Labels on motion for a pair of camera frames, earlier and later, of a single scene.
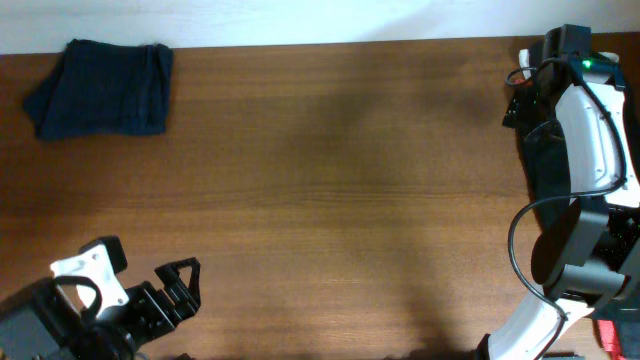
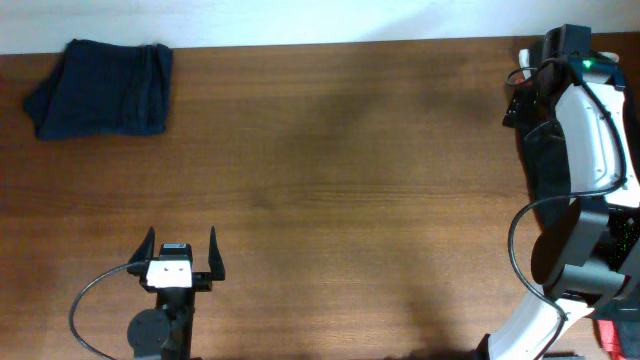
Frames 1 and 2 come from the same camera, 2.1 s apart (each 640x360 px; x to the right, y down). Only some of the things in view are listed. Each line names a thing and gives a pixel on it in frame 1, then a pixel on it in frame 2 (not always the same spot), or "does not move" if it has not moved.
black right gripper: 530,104 does not move
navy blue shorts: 103,89 does not move
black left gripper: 188,296 -> 204,279
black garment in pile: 532,122 does not move
